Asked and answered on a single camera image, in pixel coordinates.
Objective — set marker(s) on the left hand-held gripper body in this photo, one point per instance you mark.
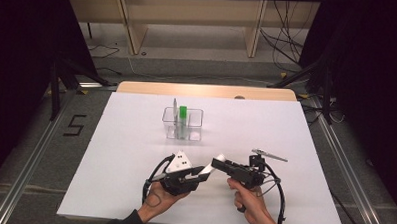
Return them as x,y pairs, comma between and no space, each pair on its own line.
179,164

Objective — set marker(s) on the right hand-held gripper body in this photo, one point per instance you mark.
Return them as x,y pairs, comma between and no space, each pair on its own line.
247,175

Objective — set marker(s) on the white tube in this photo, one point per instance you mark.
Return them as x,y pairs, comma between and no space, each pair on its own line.
220,158

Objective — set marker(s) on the clear plastic organizer box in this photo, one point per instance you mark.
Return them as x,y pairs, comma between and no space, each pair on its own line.
194,130

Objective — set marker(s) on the green marker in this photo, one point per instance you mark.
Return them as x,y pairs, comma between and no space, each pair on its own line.
183,113

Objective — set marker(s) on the silver pen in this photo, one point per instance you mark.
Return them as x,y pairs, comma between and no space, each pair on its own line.
174,112

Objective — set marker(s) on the person's right hand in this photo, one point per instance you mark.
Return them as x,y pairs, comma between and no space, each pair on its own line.
251,204

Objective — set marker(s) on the person's left hand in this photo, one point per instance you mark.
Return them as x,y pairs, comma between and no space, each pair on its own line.
160,200

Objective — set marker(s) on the white board sheet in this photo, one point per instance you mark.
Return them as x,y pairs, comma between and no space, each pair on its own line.
259,134

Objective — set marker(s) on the wooden table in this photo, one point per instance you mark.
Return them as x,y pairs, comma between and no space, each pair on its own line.
187,90

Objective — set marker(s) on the yellow tape piece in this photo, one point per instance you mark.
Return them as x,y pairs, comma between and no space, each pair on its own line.
303,95
283,75
83,92

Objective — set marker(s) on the black metal stand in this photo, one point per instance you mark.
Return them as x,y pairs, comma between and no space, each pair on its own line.
55,93
326,93

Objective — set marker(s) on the light wooden shelf unit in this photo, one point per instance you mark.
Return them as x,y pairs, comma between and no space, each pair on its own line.
190,11

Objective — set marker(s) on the black curtain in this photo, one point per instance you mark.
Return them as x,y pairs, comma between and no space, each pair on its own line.
21,52
374,81

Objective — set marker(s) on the long aluminium rail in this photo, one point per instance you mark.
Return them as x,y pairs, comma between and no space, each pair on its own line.
348,164
27,172

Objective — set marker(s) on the short aluminium rail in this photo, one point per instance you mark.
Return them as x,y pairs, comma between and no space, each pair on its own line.
94,85

